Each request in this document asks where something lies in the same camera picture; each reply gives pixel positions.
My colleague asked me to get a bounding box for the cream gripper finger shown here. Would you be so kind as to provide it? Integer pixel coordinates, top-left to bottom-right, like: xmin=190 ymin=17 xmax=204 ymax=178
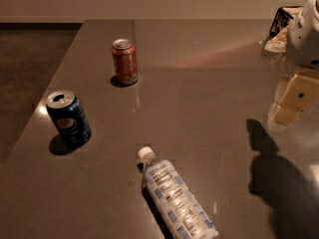
xmin=267 ymin=78 xmax=290 ymax=132
xmin=280 ymin=69 xmax=319 ymax=124

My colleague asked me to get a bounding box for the blue plastic water bottle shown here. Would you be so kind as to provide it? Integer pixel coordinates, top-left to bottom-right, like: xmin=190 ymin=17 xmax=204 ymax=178
xmin=138 ymin=146 xmax=219 ymax=239

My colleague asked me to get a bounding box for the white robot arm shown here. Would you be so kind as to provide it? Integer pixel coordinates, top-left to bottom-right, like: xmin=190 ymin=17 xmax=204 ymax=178
xmin=263 ymin=0 xmax=319 ymax=131

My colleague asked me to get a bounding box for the red coke can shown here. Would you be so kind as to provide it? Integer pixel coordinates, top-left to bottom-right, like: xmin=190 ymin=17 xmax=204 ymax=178
xmin=112 ymin=39 xmax=138 ymax=86

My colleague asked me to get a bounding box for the blue pepsi can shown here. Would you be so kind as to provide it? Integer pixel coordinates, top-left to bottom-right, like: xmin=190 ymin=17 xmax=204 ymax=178
xmin=46 ymin=90 xmax=91 ymax=146

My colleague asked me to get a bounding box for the snack bag in basket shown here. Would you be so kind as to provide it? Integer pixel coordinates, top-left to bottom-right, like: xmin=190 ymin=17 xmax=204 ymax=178
xmin=265 ymin=27 xmax=289 ymax=53

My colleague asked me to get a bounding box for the black wire basket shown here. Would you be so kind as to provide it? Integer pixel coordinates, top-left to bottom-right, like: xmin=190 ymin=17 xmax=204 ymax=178
xmin=269 ymin=6 xmax=303 ymax=38

